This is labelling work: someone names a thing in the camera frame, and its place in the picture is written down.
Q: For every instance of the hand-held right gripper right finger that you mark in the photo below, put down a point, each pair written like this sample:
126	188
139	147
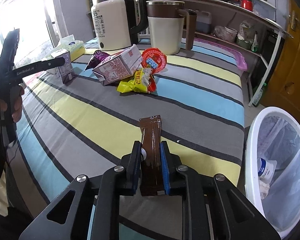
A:
165	170

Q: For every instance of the bagged white container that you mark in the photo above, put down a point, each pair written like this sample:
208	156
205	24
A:
225	33

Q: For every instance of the pink-lidded storage box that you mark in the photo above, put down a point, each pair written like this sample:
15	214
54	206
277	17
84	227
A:
240	60

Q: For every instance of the green glass bottle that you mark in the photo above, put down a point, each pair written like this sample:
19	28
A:
258	95

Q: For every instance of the clear plastic storage box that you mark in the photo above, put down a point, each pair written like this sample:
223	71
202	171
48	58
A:
265	10

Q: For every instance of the purple drink carton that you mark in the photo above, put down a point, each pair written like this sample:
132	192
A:
65	71

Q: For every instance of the clear plastic bin liner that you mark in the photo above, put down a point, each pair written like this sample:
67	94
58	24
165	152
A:
290	155

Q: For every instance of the red bottle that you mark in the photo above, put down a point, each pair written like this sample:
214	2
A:
246	2

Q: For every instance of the white printed plastic cup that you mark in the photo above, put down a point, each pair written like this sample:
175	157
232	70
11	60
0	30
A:
266	168

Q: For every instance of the white kitchen shelf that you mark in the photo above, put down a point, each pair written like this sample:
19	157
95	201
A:
215	3

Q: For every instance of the cream electric kettle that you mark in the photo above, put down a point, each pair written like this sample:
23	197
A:
110	25

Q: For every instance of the stuffed plastic bag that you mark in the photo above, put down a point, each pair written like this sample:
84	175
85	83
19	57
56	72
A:
246	35

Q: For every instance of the yellow snack packet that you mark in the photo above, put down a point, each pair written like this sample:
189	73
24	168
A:
133	82

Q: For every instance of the white trash bin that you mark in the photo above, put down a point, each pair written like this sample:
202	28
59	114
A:
251	155

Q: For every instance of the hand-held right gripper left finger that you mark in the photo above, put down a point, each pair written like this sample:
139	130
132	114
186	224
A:
137	177

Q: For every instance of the plastic oil jug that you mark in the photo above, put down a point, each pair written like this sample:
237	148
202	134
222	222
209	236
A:
203	22

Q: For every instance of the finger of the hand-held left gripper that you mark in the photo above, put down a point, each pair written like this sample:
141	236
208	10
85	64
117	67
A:
52	62

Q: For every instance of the red foil cup lid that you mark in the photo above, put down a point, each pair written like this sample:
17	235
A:
153	57

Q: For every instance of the pink drink carton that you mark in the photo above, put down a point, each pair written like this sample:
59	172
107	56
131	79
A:
115	67

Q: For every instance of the wooden door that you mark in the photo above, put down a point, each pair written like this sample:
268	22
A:
290	67

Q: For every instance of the brown sachet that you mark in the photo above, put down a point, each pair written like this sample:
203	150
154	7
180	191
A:
151	155

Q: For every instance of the yellow tissue pack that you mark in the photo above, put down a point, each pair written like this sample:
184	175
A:
75	50

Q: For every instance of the brown and cream mug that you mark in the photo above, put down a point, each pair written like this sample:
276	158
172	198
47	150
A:
165	32

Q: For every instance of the person's left hand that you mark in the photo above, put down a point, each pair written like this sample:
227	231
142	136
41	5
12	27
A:
17	107

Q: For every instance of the purple snack wrapper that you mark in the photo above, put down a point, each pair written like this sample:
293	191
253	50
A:
97	56

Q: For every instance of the striped tablecloth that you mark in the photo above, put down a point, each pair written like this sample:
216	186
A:
90	120

